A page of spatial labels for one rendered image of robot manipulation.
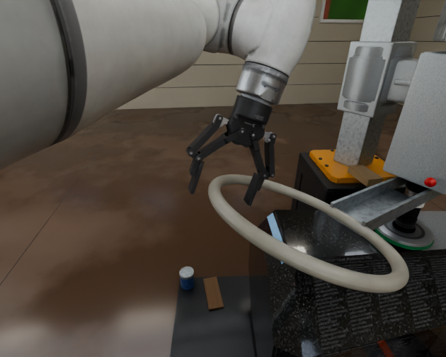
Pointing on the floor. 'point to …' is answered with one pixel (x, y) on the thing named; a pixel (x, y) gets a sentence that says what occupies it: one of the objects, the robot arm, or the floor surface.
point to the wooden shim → (213, 293)
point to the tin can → (187, 278)
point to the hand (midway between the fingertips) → (221, 193)
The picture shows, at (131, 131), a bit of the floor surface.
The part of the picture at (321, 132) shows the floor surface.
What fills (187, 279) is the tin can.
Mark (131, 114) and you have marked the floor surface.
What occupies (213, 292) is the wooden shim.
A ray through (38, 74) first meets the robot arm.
